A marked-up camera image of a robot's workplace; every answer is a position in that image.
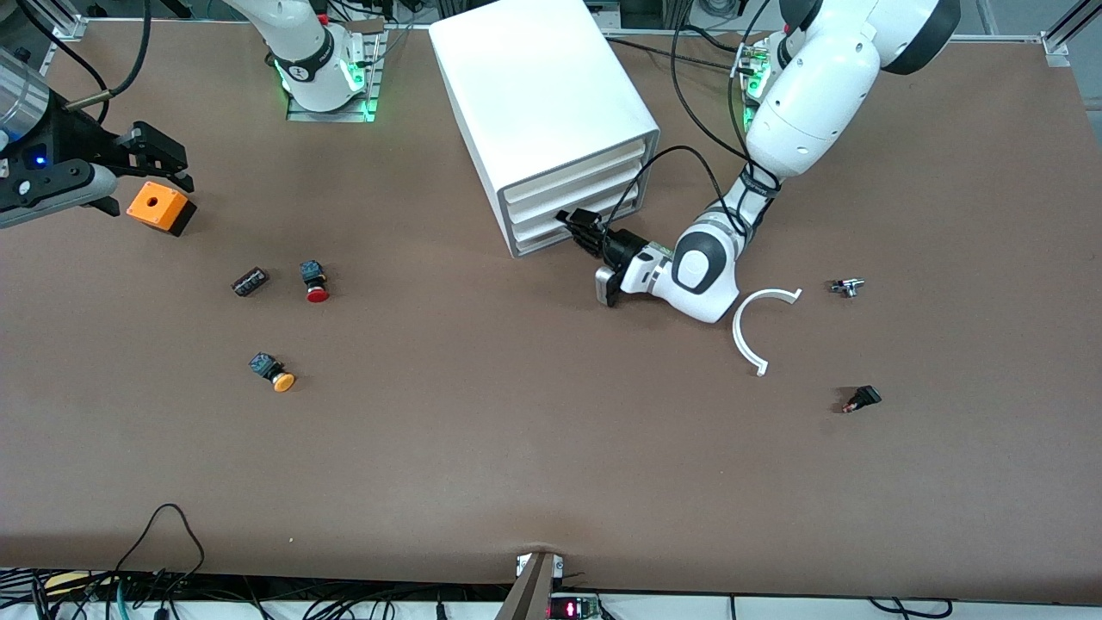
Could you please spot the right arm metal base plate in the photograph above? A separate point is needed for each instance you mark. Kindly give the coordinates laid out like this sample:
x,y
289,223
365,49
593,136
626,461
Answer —
x,y
327,116

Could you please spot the white drawer cabinet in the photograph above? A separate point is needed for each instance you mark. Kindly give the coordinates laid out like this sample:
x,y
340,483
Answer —
x,y
534,77

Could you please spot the orange push button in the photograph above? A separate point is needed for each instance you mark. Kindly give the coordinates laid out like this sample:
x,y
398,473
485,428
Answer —
x,y
280,379

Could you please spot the orange button enclosure box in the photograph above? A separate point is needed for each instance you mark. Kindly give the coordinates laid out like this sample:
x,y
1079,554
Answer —
x,y
155,205

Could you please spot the small black rocker switch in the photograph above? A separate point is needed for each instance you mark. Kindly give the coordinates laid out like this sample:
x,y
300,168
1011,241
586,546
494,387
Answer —
x,y
865,397

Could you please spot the aluminium frame profile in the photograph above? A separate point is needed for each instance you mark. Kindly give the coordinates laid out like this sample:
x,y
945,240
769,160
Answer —
x,y
1057,41
65,26

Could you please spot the small metal toggle switch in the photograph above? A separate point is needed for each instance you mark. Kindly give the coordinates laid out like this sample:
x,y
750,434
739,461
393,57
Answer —
x,y
848,287

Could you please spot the red push button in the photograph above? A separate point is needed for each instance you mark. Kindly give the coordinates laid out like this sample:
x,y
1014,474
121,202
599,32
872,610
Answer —
x,y
314,280

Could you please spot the device with red display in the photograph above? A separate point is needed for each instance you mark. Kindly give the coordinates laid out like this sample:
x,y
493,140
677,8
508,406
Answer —
x,y
575,609

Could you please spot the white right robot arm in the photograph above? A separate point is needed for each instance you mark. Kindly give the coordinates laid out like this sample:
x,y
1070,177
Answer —
x,y
310,34

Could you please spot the small metal bracket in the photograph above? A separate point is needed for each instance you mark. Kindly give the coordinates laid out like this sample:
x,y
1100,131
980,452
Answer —
x,y
558,566

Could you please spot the white curved plastic arc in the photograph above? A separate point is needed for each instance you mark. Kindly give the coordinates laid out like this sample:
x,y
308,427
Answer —
x,y
737,331

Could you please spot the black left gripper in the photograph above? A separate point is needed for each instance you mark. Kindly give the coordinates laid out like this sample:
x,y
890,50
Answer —
x,y
616,247

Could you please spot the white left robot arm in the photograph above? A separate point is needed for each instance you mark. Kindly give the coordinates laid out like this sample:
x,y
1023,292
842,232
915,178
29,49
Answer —
x,y
809,112

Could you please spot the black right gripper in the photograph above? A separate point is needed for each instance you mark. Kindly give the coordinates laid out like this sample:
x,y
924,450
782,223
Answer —
x,y
76,138

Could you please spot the small black terminal block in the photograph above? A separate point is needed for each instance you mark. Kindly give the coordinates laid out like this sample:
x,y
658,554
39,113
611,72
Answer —
x,y
250,282

